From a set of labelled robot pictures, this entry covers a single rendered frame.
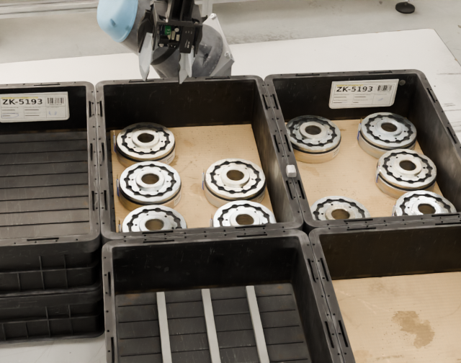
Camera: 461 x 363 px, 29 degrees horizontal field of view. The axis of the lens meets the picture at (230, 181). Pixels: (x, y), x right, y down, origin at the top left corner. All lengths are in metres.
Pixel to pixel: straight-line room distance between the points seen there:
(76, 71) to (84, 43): 1.40
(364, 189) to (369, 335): 0.32
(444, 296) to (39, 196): 0.67
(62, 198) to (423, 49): 1.04
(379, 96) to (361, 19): 1.99
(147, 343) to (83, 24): 2.38
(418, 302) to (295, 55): 0.88
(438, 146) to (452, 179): 0.08
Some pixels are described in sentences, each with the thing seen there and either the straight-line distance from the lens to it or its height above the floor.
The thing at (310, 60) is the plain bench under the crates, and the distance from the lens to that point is 2.12.
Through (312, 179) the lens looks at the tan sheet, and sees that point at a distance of 1.58.
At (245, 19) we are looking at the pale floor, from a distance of 3.62.
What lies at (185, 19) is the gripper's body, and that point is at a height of 1.14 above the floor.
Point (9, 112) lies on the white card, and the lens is 1.64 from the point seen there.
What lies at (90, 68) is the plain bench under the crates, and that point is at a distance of 2.06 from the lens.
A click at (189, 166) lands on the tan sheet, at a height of 0.83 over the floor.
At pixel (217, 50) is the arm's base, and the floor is 0.88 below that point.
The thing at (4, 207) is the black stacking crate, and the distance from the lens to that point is 1.53.
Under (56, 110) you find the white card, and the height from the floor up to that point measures 0.88.
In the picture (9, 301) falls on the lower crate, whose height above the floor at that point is 0.81.
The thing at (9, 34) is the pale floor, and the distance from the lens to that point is 3.53.
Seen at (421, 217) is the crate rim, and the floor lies 0.93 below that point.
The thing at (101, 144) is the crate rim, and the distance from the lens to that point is 1.47.
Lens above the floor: 1.85
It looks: 41 degrees down
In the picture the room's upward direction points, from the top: 4 degrees clockwise
